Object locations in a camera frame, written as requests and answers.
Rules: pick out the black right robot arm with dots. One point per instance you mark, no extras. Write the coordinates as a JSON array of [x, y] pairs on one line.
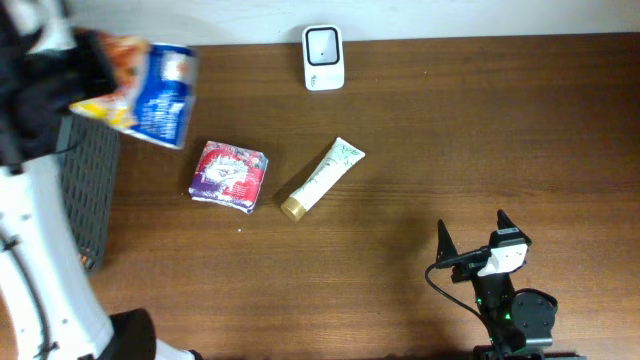
[[519, 323]]

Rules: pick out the red purple tissue pack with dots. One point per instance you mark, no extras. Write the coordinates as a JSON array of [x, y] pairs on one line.
[[230, 176]]

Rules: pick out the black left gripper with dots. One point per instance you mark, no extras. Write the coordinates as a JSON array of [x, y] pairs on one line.
[[93, 57]]

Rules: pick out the white shampoo tube gold cap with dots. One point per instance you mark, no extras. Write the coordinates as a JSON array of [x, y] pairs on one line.
[[341, 157]]

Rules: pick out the white barcode scanner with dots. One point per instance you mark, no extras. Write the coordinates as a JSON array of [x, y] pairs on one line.
[[323, 57]]

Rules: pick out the blue yellow paste sachet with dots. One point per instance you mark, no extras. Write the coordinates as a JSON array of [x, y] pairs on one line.
[[155, 94]]

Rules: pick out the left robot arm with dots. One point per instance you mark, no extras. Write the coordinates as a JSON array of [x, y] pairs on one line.
[[52, 306]]

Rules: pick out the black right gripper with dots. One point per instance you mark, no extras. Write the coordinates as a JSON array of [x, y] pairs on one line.
[[473, 267]]

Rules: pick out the grey plastic mesh basket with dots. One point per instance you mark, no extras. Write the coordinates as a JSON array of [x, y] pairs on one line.
[[88, 155]]

